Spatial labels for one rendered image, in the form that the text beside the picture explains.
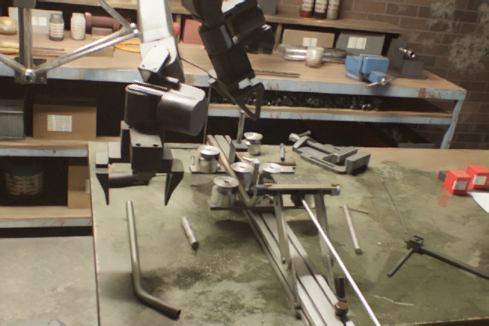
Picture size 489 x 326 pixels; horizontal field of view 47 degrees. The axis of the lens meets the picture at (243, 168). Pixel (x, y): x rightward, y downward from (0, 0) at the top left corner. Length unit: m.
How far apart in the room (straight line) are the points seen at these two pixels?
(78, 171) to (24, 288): 0.58
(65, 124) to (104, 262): 1.61
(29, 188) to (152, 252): 1.81
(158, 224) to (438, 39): 3.02
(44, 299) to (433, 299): 1.67
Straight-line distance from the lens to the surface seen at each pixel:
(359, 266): 1.10
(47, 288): 2.44
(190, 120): 0.84
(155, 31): 0.96
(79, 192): 2.72
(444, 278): 1.15
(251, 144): 1.49
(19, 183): 2.79
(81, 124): 2.57
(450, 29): 3.93
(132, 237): 1.05
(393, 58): 3.18
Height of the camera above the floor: 1.44
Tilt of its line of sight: 23 degrees down
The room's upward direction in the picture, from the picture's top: 8 degrees clockwise
